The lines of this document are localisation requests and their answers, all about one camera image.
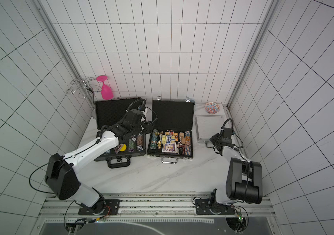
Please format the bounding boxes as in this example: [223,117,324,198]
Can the silver aluminium poker case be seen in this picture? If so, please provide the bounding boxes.
[195,115,224,148]

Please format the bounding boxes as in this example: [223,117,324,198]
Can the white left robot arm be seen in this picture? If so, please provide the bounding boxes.
[45,106,152,215]

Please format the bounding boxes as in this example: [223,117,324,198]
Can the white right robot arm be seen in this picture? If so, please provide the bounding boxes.
[209,127,263,214]

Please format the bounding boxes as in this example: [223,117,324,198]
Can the black left poker case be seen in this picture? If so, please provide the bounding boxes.
[95,98,146,169]

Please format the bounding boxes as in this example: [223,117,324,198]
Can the black poker case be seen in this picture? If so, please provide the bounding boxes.
[146,99,195,160]
[95,98,146,169]

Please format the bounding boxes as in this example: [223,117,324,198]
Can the black middle poker case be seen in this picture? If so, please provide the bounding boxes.
[146,99,195,160]

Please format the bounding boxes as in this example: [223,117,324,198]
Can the yellow round disc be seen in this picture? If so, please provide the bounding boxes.
[120,144,127,152]

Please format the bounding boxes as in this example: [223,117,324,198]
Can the green blue chip row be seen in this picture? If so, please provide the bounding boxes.
[150,129,159,150]

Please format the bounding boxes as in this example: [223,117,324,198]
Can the multicolour chip row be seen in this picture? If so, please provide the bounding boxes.
[184,131,191,156]

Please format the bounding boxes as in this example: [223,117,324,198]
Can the triangle dealer plaque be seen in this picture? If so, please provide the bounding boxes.
[114,144,124,154]

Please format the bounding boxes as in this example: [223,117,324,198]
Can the patterned small bowl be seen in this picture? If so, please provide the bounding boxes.
[204,102,220,115]

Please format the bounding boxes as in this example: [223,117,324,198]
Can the pink plastic goblet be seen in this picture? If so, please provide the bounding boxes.
[96,75,114,100]

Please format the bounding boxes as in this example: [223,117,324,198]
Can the purple card box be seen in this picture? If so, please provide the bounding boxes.
[162,143,177,154]

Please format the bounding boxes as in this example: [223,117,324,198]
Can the aluminium mounting rail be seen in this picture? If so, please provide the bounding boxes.
[35,192,278,229]

